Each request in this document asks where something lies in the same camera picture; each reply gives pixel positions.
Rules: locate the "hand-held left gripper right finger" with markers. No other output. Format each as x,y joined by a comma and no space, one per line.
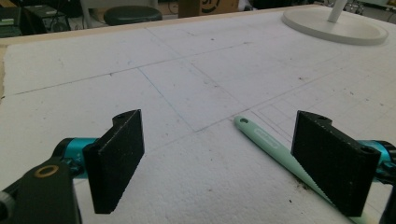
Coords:
333,161

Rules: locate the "white round stand base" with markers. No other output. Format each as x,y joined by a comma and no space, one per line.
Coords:
333,26

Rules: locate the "white stand pole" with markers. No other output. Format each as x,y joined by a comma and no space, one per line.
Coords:
336,11

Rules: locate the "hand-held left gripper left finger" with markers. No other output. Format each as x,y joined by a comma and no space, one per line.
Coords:
113,161

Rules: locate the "black round stool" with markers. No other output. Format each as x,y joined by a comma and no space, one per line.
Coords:
132,14

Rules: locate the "brown cardboard box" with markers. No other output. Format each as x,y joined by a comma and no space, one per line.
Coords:
207,7

